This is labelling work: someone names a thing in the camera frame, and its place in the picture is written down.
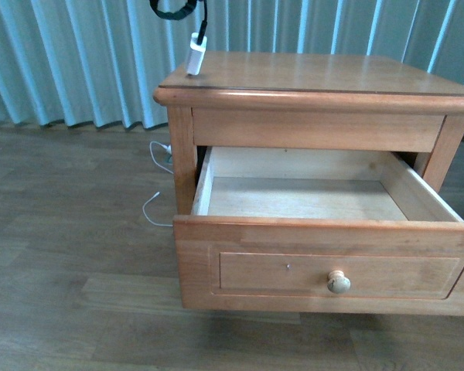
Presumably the drawer wooden knob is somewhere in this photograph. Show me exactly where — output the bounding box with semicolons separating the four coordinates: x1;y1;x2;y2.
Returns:
326;270;351;294

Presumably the black charger cable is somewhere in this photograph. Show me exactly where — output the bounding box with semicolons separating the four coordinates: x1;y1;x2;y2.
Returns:
148;0;210;43

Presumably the white plug in floor socket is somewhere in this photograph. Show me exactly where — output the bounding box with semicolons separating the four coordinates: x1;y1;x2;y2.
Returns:
162;145;172;154

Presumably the white charger adapter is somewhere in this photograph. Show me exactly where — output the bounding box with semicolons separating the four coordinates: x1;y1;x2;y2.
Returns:
186;32;207;76

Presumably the white floor cable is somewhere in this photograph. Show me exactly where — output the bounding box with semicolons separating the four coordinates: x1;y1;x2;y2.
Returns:
142;140;175;228

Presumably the light green curtain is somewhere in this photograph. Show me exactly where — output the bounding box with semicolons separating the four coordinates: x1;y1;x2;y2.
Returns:
0;1;464;128

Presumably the wooden nightstand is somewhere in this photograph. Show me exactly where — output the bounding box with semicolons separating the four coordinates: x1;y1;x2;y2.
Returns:
154;52;464;214

